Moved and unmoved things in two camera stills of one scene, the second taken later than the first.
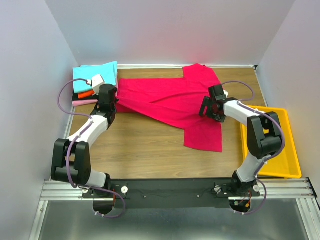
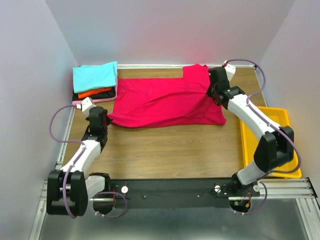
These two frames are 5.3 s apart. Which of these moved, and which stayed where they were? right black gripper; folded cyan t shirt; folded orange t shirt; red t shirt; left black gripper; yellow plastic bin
Moved: right black gripper; red t shirt; left black gripper
Stayed: folded cyan t shirt; folded orange t shirt; yellow plastic bin
